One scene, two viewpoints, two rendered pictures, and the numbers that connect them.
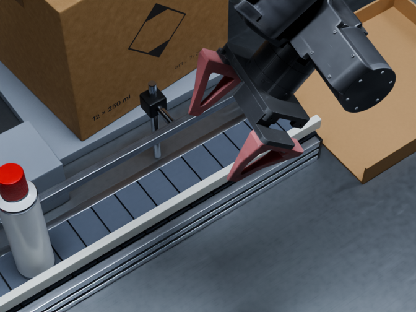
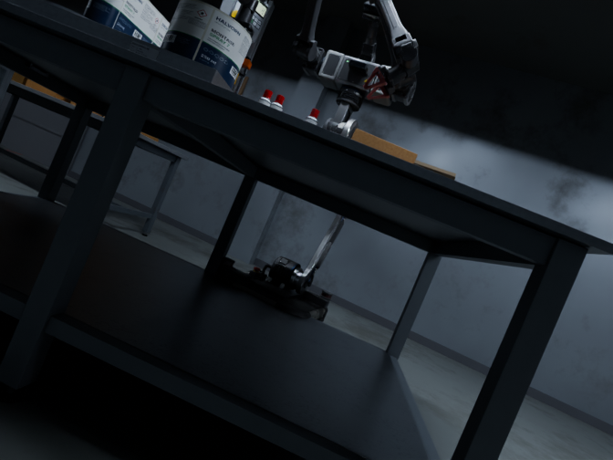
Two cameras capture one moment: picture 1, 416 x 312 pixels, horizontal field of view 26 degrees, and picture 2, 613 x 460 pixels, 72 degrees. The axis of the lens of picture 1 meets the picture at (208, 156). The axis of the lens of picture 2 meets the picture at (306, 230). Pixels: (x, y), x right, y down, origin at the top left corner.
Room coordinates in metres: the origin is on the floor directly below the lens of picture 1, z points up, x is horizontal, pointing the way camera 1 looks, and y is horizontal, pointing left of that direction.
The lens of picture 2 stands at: (-0.58, -1.03, 0.63)
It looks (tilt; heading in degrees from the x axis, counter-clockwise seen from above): 0 degrees down; 41
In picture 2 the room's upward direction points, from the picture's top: 23 degrees clockwise
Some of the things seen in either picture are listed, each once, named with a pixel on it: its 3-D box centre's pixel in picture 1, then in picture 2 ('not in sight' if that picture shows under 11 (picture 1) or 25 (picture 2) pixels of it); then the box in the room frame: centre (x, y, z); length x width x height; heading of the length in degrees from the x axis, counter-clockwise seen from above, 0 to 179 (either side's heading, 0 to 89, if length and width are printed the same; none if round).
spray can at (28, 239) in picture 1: (23, 221); (306, 132); (0.62, 0.23, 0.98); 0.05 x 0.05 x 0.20
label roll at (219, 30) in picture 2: not in sight; (205, 49); (-0.03, 0.02, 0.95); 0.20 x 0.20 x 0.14
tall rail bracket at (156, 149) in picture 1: (163, 130); not in sight; (0.82, 0.06, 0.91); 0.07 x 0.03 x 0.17; 36
